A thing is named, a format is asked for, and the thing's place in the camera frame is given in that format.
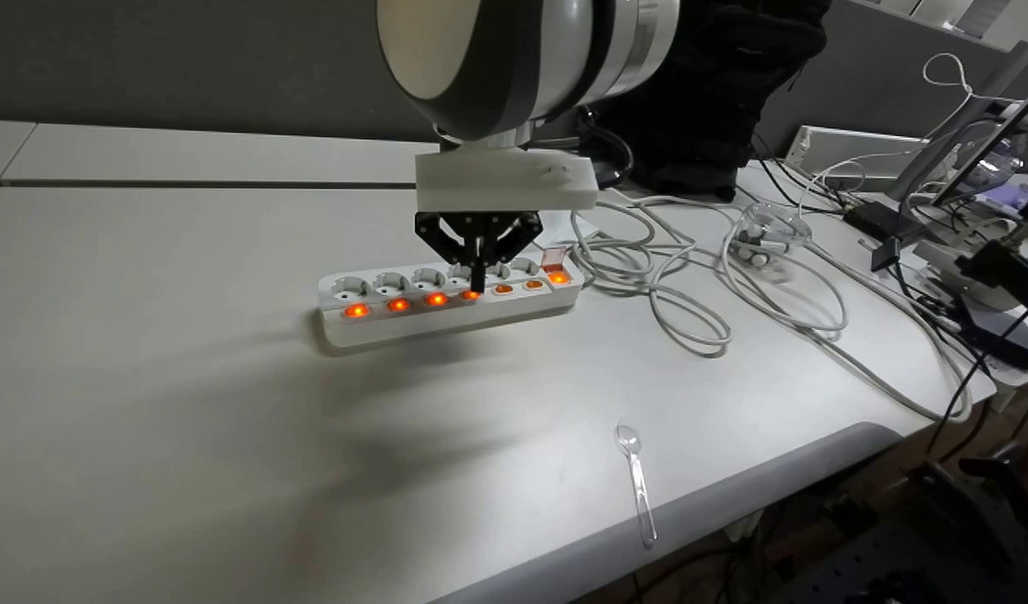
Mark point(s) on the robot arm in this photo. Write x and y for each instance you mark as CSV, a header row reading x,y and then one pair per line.
x,y
522,59

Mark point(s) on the clear plastic spoon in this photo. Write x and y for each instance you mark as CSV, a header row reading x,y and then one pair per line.
x,y
637,478

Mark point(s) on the white flat box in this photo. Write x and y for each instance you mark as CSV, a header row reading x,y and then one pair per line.
x,y
849,151

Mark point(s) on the black bag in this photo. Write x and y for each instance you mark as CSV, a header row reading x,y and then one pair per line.
x,y
707,92

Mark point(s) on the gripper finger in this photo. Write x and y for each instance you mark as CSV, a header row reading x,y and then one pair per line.
x,y
447,236
514,235

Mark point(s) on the white power strip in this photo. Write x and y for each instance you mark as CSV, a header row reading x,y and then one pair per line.
x,y
447,323

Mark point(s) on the black flat device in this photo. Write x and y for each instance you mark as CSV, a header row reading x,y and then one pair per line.
x,y
1000,335

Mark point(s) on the camera on mount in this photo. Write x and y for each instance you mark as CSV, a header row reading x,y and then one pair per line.
x,y
1013,273

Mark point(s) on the clear plastic package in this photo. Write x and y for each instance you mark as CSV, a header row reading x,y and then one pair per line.
x,y
765,239

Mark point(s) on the black power adapter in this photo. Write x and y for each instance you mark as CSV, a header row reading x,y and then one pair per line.
x,y
873,221

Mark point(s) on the monitor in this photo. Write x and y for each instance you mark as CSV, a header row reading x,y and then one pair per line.
x,y
996,164

